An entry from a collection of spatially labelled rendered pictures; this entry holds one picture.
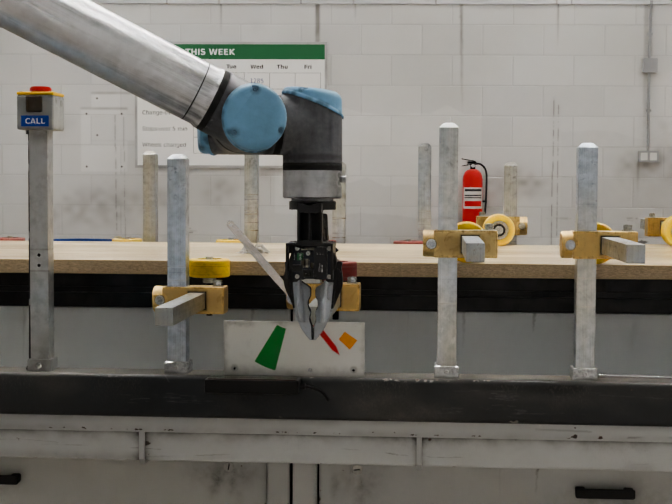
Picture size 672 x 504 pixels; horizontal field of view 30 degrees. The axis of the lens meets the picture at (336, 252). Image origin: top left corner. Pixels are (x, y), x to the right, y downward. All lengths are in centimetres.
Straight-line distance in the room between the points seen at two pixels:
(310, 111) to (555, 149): 768
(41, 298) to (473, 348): 85
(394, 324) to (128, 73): 102
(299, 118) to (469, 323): 81
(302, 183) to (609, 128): 778
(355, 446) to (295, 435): 11
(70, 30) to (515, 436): 114
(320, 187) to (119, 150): 776
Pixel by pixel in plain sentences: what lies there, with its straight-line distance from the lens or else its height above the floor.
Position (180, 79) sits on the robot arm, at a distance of 169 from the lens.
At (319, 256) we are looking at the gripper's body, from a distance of 185.
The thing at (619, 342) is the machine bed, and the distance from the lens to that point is 255.
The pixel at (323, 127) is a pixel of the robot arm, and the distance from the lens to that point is 186.
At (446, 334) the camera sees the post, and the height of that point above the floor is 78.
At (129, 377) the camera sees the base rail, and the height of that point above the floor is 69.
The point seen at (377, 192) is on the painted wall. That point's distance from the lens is 939.
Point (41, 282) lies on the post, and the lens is 241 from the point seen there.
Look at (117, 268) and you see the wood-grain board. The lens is 253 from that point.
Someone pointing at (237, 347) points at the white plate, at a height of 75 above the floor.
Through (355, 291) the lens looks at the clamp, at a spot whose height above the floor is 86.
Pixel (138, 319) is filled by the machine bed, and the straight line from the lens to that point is 259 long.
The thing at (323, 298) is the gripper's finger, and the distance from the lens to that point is 189.
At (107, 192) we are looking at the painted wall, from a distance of 960.
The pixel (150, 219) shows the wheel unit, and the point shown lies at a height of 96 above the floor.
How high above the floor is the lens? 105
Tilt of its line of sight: 3 degrees down
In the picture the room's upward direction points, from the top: straight up
